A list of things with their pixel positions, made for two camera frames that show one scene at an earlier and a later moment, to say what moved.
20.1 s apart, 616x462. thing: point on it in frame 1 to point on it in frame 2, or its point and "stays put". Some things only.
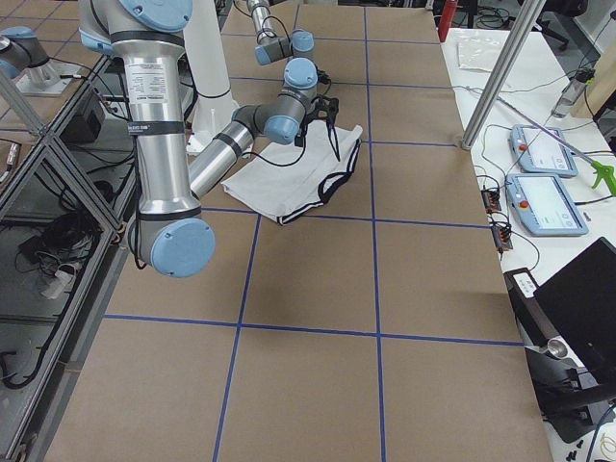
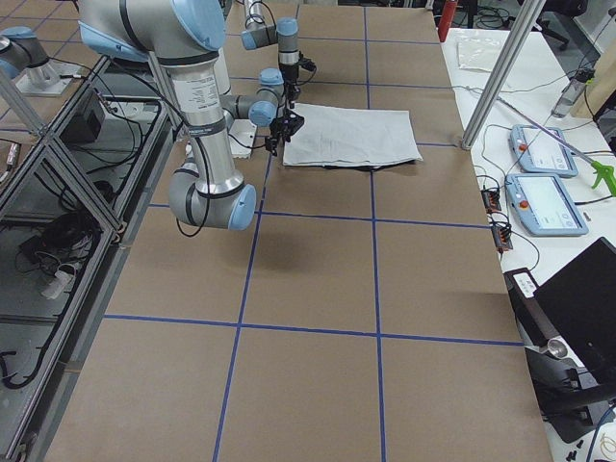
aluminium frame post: [522, 24] stays put
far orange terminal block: [491, 198] stays put
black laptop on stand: [568, 329] stays put
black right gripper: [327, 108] to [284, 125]
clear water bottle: [574, 88] stays put
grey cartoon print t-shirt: [287, 177] to [349, 137]
